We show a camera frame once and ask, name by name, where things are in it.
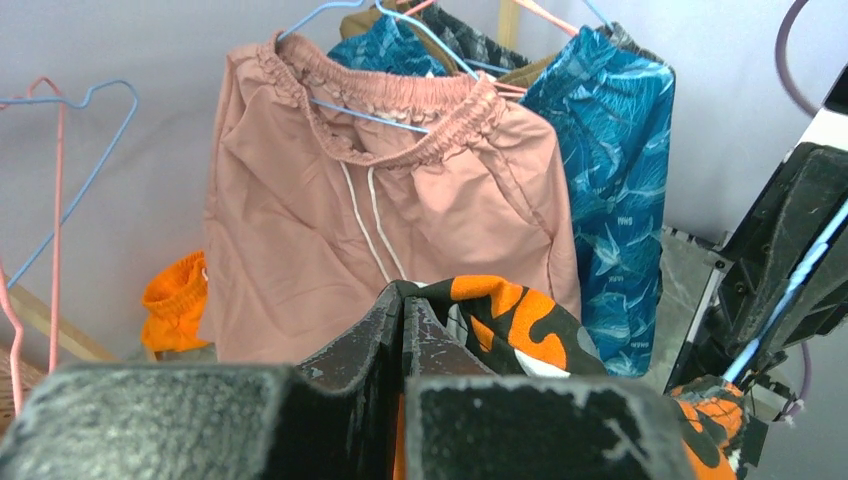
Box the orange knitted object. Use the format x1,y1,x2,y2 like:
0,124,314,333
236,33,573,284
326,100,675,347
140,251,208,353

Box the blue empty wire hanger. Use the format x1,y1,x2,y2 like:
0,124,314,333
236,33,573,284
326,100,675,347
1,84,132,279

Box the brown hanging shorts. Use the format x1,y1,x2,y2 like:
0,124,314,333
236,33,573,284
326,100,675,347
328,7,549,89

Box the light blue wire hanger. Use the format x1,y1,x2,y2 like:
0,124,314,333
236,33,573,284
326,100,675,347
721,200,847,383

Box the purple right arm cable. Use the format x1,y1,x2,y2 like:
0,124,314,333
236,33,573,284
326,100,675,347
773,0,823,119

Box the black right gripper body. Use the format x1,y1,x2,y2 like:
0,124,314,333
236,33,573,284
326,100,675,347
666,142,847,389

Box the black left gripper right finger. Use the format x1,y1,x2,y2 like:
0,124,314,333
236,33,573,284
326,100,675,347
402,297,695,479

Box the pink hanging shorts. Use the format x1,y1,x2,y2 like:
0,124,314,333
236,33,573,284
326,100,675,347
198,33,581,363

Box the orange camouflage shorts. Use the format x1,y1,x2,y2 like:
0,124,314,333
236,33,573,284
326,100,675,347
392,275,748,479

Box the blue leaf print shorts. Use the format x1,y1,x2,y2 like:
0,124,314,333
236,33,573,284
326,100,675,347
327,14,677,379

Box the pink empty wire hanger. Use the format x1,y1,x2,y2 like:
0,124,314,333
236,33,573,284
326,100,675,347
0,76,68,419

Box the dark leaf print shorts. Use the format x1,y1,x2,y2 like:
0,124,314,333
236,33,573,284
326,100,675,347
415,5,665,75

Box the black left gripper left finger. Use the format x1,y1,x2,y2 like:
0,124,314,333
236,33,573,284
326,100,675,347
1,285,403,479

